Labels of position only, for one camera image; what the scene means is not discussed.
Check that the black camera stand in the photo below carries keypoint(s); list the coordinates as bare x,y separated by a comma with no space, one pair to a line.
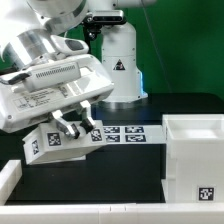
91,31

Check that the white drawer cabinet box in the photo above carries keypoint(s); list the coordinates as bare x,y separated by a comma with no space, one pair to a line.
194,158

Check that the white left fence rail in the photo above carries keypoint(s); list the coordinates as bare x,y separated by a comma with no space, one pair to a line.
9,177

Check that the white marker sheet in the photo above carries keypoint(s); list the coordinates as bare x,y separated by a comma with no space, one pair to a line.
134,134

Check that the background camera on stand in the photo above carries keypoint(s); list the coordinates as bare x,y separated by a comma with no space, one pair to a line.
105,17

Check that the white drawer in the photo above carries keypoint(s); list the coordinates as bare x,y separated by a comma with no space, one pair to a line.
46,144

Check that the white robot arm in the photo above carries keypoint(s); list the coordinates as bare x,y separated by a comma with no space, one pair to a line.
65,55

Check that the white fence rail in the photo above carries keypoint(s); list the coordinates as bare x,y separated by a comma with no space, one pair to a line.
9,177
199,213

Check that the white front fence rail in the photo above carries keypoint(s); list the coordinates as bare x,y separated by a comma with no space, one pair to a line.
199,213

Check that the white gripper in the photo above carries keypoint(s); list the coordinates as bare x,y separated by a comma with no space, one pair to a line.
28,96

